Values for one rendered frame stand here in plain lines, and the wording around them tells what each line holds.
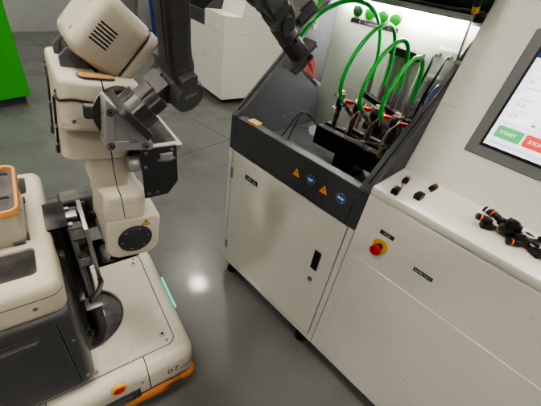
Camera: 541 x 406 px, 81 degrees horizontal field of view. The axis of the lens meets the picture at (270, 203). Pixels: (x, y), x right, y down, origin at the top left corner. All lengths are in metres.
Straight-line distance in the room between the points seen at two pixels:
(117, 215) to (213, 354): 0.89
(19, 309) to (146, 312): 0.60
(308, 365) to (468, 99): 1.28
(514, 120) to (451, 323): 0.62
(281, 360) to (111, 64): 1.38
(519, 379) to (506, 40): 0.93
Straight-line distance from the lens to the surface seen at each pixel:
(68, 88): 0.82
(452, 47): 1.46
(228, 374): 1.63
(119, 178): 1.02
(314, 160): 1.15
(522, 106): 1.16
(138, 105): 0.74
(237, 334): 1.72
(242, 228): 1.63
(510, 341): 1.12
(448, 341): 1.20
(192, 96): 0.77
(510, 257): 1.01
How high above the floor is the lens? 1.48
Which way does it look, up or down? 36 degrees down
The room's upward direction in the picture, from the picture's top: 10 degrees clockwise
